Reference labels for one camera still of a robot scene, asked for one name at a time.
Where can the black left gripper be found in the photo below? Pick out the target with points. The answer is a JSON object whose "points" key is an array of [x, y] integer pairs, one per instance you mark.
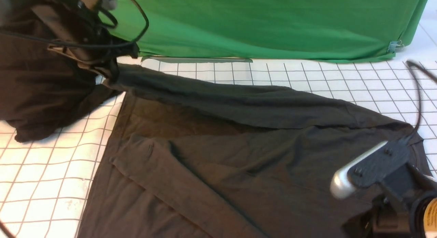
{"points": [[82, 31]]}

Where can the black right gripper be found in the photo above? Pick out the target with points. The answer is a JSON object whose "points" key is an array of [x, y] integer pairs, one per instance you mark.
{"points": [[399, 211]]}

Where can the gray long-sleeve top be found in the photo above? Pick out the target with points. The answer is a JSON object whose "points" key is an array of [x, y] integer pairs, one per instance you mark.
{"points": [[194, 159]]}

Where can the black garment pile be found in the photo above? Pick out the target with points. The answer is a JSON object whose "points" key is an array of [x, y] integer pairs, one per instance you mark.
{"points": [[41, 91]]}

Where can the metal binder clip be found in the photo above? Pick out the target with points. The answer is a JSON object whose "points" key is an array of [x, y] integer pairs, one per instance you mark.
{"points": [[395, 46]]}

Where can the green backdrop cloth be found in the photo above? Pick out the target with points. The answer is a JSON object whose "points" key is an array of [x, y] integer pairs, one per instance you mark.
{"points": [[337, 31]]}

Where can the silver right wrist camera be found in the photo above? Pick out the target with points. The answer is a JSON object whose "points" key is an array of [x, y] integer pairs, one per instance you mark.
{"points": [[341, 185]]}

